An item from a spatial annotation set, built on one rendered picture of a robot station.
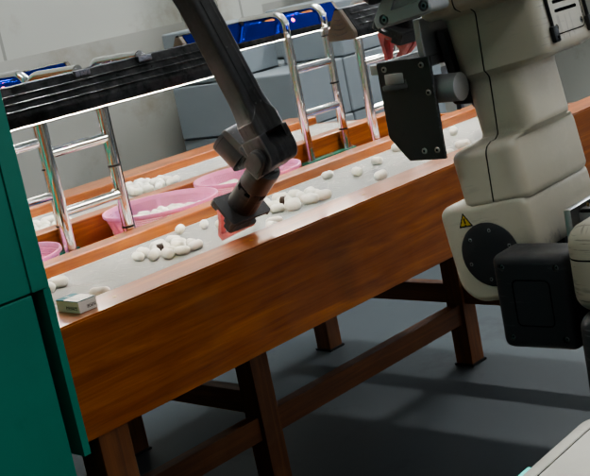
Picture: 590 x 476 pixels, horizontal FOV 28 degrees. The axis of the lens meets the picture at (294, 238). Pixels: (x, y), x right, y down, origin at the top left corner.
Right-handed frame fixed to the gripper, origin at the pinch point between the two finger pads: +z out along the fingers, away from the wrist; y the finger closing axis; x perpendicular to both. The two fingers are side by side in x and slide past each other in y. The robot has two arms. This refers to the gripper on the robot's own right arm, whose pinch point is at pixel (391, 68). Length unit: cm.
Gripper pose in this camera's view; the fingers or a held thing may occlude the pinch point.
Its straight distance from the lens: 229.2
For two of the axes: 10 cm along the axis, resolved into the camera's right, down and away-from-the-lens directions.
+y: -6.3, 2.9, -7.3
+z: -1.7, 8.6, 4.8
